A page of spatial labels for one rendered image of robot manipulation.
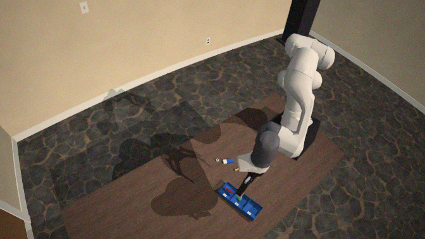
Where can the blue three-compartment bin rack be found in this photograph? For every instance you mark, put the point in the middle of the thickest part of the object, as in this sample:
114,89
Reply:
250,209

